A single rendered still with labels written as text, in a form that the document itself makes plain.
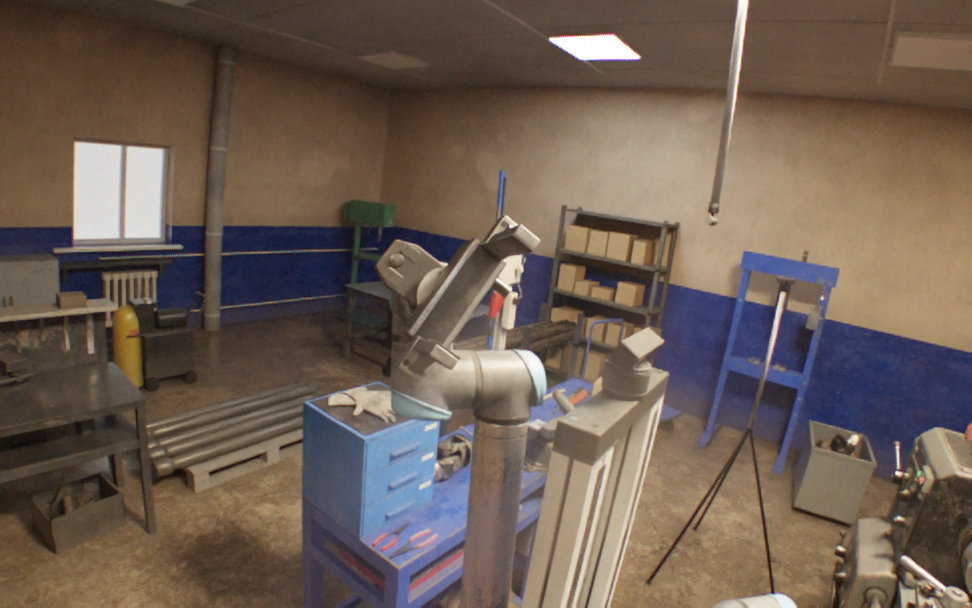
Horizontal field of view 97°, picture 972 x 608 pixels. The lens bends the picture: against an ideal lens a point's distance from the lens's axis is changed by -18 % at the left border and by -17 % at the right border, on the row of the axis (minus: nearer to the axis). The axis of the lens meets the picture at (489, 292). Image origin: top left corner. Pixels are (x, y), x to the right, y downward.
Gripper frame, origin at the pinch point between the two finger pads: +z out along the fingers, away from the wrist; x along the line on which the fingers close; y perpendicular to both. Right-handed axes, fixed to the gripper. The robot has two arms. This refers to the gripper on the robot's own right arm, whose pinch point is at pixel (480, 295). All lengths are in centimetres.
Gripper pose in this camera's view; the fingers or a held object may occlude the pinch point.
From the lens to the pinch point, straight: 49.4
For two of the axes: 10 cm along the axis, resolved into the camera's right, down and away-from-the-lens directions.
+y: 7.7, 5.9, 2.4
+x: -5.6, 8.1, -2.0
